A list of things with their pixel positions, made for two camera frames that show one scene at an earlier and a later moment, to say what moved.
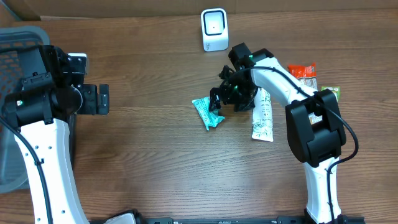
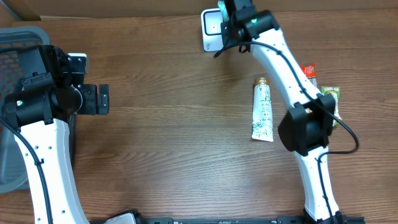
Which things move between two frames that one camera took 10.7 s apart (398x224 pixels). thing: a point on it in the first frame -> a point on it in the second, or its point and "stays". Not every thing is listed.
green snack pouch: [335, 89] stays
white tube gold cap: [262, 125] stays
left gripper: [102, 99] stays
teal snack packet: [211, 118] -> [223, 9]
